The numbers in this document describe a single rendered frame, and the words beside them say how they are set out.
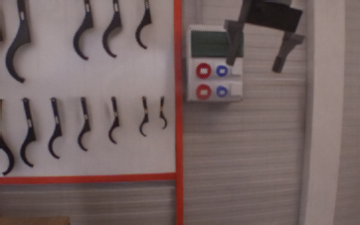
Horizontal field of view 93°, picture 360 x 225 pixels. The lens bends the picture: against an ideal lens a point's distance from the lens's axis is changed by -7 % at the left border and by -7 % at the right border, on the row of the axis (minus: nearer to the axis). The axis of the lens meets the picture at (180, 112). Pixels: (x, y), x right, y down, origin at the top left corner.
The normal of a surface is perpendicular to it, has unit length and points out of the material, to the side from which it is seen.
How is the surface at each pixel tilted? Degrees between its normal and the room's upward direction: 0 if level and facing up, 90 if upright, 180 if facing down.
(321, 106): 90
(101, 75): 90
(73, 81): 90
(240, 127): 90
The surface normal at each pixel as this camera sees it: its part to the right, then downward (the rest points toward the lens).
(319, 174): 0.11, 0.07
